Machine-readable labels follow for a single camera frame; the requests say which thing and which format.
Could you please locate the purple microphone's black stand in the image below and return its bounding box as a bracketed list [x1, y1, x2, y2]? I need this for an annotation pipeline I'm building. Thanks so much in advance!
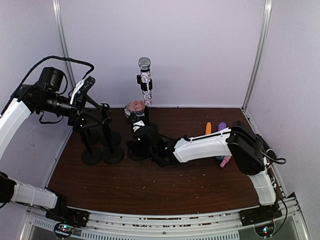
[81, 129, 101, 145]

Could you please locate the front aluminium rail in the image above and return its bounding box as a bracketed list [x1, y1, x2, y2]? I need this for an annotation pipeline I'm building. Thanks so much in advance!
[24, 192, 308, 240]

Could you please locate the pink microphone's black stand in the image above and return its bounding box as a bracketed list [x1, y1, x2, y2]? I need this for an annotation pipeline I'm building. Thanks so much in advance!
[126, 112, 150, 161]

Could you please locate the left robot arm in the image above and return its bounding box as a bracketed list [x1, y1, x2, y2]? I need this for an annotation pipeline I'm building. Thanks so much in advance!
[0, 67, 103, 222]

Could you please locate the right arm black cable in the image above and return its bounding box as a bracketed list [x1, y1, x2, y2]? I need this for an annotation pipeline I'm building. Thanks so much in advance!
[159, 129, 288, 236]

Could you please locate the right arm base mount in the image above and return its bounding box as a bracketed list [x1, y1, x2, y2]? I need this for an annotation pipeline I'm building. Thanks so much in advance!
[239, 205, 282, 238]

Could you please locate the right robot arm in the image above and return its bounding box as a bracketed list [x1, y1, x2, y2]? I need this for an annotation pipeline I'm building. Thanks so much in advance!
[126, 120, 283, 221]

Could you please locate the rhinestone microphone's black stand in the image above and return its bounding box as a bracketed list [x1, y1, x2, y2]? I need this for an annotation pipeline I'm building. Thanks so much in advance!
[136, 71, 153, 124]

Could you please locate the aluminium frame post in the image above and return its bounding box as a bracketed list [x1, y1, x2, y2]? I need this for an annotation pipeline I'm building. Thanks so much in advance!
[52, 0, 76, 87]
[241, 0, 273, 112]

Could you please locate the orange microphone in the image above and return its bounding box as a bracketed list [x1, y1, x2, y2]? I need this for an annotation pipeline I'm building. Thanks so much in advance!
[205, 122, 212, 135]

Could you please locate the blue microphone's black stand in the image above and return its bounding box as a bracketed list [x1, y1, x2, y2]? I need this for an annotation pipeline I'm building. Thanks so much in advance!
[97, 102, 122, 147]

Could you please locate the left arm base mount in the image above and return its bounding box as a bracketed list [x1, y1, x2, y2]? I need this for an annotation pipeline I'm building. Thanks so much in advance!
[45, 208, 90, 240]

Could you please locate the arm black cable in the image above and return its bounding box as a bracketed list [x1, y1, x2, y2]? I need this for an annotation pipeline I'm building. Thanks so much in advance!
[159, 129, 288, 236]
[9, 55, 95, 101]

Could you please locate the pink microphone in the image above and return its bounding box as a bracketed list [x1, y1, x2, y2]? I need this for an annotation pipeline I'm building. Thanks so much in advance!
[219, 156, 232, 168]

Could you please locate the silver rhinestone microphone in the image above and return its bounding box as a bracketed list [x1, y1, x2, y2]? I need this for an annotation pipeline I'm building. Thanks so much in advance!
[137, 56, 153, 107]

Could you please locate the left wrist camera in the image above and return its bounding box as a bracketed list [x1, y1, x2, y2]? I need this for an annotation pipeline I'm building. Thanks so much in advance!
[69, 76, 96, 105]

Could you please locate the left aluminium frame post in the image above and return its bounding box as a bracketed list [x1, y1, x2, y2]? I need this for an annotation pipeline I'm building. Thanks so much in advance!
[52, 0, 76, 87]

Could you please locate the orange microphone's black stand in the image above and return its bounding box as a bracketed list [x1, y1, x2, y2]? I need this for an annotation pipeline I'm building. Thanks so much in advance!
[100, 117, 125, 165]

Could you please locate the right aluminium frame post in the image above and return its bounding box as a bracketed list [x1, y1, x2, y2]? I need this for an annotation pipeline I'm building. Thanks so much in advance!
[241, 0, 273, 112]

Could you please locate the black microphone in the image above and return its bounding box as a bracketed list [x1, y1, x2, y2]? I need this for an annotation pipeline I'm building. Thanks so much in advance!
[263, 142, 277, 160]

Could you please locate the purple microphone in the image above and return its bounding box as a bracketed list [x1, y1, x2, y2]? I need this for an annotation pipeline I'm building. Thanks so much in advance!
[217, 122, 227, 131]

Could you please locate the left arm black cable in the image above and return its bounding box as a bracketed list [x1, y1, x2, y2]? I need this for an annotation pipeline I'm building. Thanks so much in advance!
[9, 55, 95, 101]

